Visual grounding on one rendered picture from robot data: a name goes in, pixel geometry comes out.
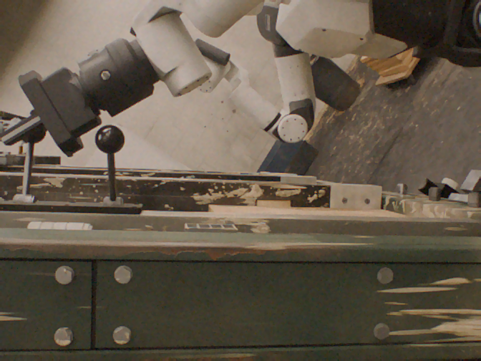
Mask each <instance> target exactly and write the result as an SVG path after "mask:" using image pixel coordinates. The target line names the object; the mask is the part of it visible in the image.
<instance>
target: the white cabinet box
mask: <svg viewBox="0 0 481 361"><path fill-rule="evenodd" d="M112 125H116V126H117V127H118V128H119V129H121V130H122V132H123V133H124V135H125V145H124V147H123V148H122V149H121V150H120V151H118V152H117V153H115V167H125V168H144V169H164V170H191V169H190V168H189V167H187V166H185V165H183V164H182V163H180V162H179V161H177V160H176V159H174V158H171V157H170V155H168V154H167V153H165V152H163V151H162V150H160V149H158V148H156V147H155V146H154V145H152V144H150V142H148V141H146V140H144V139H143V138H141V137H140V136H139V135H136V134H135V133H133V132H131V131H130V130H128V129H127V128H126V127H125V126H123V125H121V124H117V123H115V122H114V123H112ZM86 166H104V167H108V164H107V153H103V152H102V151H101V150H99V149H98V148H97V149H96V150H95V152H94V153H93V156H92V157H91V158H90V159H89V161H88V162H87V164H86Z"/></svg>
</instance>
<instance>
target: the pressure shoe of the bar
mask: <svg viewBox="0 0 481 361"><path fill-rule="evenodd" d="M256 206H264V207H291V201H290V200H267V199H256Z"/></svg>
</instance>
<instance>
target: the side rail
mask: <svg viewBox="0 0 481 361"><path fill-rule="evenodd" d="M473 359H481V237H480V236H399V235H389V236H359V235H318V234H235V233H194V232H190V231H112V230H71V229H30V228H0V361H414V360H473Z"/></svg>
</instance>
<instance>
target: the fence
mask: <svg viewBox="0 0 481 361"><path fill-rule="evenodd" d="M32 221H40V222H43V223H44V222H68V224H69V222H77V223H84V224H91V226H94V230H112V231H184V223H204V224H234V226H235V227H236V228H238V233H239V234H318V235H359V236H389V235H399V236H480V237H481V221H478V220H474V219H470V218H423V217H393V216H333V215H303V214H271V213H211V212H180V211H142V213H141V214H110V213H47V212H15V211H0V228H28V225H29V223H30V222H32Z"/></svg>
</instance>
